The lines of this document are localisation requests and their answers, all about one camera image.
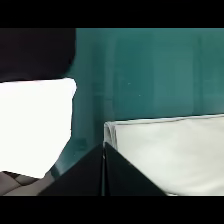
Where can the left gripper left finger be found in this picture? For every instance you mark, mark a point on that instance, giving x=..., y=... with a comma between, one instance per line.
x=84, y=178

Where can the brown garment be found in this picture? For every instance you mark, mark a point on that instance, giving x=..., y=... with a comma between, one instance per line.
x=16, y=184

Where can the black garment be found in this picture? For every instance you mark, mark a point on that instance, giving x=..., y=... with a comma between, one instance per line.
x=33, y=53

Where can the white garment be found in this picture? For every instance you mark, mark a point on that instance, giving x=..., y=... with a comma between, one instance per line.
x=30, y=126

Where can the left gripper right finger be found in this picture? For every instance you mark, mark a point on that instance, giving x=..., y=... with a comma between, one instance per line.
x=126, y=180

